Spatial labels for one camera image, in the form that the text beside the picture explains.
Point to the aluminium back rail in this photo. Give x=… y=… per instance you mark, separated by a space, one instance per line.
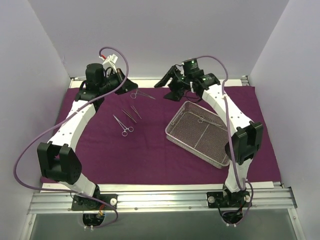
x=150 y=78

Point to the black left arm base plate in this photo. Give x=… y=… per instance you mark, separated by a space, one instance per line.
x=80 y=203

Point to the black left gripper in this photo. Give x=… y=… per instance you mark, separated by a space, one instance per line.
x=121 y=78

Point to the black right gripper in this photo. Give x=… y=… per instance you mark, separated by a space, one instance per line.
x=174 y=81

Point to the steel forceps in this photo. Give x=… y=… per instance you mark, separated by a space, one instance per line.
x=201 y=119
x=125 y=129

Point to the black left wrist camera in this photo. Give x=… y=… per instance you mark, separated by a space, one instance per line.
x=109 y=62

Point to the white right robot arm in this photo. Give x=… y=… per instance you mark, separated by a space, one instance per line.
x=244 y=135

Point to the aluminium right side rail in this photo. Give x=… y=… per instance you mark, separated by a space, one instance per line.
x=245 y=80

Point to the wire mesh instrument tray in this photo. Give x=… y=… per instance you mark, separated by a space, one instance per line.
x=203 y=140

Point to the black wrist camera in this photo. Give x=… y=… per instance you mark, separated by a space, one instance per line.
x=191 y=68
x=109 y=62

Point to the aluminium front frame rail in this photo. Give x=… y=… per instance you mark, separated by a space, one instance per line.
x=163 y=201

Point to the steel surgical scissors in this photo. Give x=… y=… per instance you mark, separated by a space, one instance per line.
x=140 y=93

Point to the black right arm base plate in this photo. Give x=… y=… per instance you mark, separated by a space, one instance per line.
x=227 y=199

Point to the steel tweezers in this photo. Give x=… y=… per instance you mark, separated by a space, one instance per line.
x=129 y=115
x=136 y=111

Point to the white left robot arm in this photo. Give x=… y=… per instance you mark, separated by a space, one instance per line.
x=57 y=158

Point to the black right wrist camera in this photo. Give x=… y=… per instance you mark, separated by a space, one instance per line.
x=191 y=68

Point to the purple cloth wrap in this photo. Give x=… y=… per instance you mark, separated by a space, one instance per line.
x=145 y=156

